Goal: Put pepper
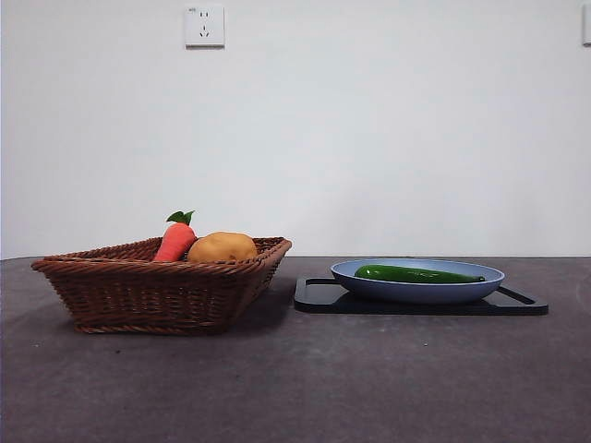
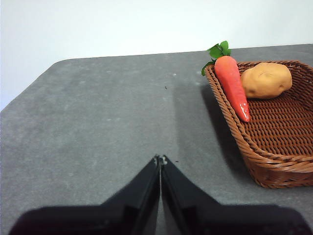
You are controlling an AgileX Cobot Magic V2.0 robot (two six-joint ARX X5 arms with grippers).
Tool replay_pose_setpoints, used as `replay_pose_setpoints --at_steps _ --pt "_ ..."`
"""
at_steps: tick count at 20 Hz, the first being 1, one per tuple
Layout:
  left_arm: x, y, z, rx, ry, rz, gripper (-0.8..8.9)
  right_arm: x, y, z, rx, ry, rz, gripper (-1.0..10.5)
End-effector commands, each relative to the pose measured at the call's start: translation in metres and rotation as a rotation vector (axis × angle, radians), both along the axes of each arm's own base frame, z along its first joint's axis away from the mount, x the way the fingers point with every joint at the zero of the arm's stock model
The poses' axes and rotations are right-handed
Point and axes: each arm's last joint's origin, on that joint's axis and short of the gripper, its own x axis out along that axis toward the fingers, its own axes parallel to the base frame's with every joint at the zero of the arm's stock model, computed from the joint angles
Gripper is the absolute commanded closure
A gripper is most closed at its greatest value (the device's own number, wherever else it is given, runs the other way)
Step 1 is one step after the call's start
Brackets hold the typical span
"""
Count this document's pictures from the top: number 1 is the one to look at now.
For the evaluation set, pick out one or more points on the white wall plate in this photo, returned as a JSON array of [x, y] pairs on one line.
[[587, 27]]

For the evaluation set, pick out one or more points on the orange carrot with green leaf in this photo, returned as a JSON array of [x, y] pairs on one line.
[[173, 242]]

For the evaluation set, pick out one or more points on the black rectangular tray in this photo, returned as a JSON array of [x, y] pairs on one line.
[[415, 309]]

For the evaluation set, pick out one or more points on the white wall socket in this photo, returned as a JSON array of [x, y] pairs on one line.
[[205, 27]]

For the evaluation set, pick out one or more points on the blue round plate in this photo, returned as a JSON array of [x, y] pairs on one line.
[[415, 293]]

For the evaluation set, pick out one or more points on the tan potato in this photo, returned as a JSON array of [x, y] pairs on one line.
[[221, 247]]

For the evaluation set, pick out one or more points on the brown wicker basket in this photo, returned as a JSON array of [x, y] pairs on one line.
[[138, 295]]

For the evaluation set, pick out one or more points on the green pepper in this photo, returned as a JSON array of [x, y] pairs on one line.
[[415, 275]]

